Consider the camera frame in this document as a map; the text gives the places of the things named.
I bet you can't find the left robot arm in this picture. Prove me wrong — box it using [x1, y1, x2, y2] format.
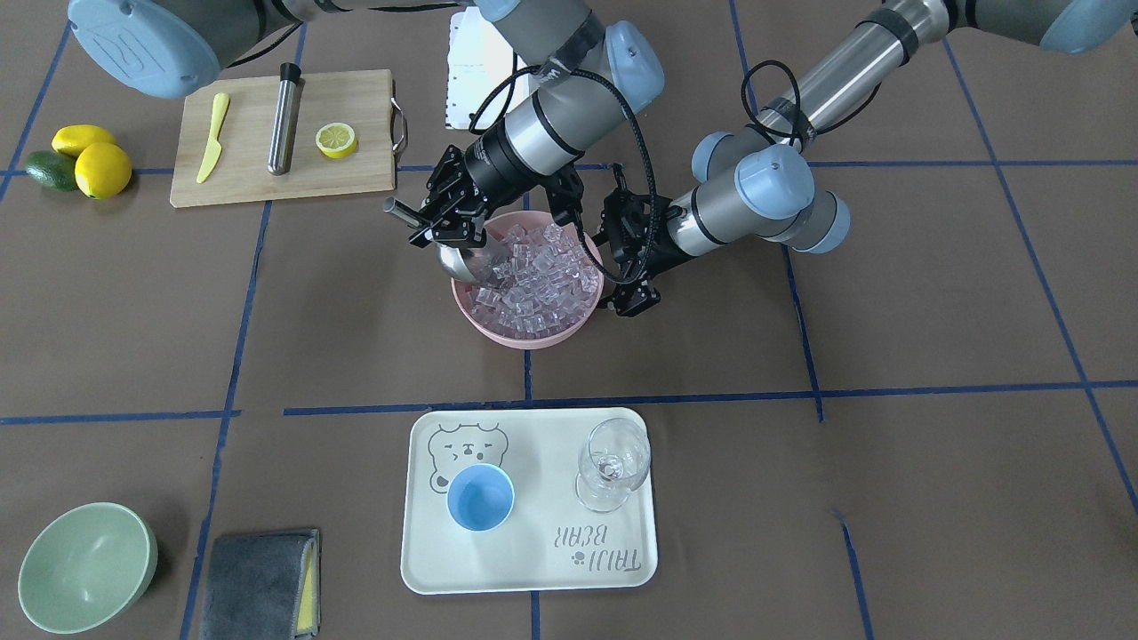
[600, 1, 1135, 317]

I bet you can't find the clear wine glass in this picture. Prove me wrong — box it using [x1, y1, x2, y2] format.
[574, 418, 652, 512]

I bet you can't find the pink bowl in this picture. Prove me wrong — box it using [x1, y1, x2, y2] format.
[451, 210, 607, 348]

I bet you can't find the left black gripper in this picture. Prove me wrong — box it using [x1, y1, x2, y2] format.
[602, 187, 678, 317]

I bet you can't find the clear ice cubes pile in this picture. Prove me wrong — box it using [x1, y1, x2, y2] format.
[469, 222, 600, 340]

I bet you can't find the green bowl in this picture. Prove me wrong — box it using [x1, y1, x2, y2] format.
[18, 502, 158, 635]

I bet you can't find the light blue cup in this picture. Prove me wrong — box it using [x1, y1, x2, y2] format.
[446, 463, 516, 533]

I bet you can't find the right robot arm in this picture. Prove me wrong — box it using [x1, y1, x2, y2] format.
[68, 1, 665, 248]

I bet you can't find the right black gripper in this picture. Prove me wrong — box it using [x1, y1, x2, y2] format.
[409, 147, 584, 248]

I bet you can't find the wooden cutting board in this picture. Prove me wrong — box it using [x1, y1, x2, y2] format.
[170, 69, 396, 208]

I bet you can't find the green lime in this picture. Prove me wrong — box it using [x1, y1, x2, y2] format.
[24, 150, 79, 192]

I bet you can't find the grey folded cloth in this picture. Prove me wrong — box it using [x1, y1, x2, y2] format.
[198, 528, 322, 639]

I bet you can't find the cream bear tray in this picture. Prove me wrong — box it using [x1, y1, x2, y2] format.
[401, 407, 659, 594]

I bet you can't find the yellow plastic knife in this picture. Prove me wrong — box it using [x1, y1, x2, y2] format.
[196, 92, 231, 184]

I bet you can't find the yellow lemon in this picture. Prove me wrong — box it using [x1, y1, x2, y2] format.
[52, 123, 117, 158]
[75, 142, 133, 200]

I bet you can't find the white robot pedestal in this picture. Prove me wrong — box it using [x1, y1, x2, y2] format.
[445, 5, 525, 131]

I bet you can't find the lemon half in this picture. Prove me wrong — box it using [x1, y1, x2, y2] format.
[316, 122, 358, 159]

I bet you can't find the metal ice scoop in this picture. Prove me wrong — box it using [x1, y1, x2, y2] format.
[382, 197, 511, 289]

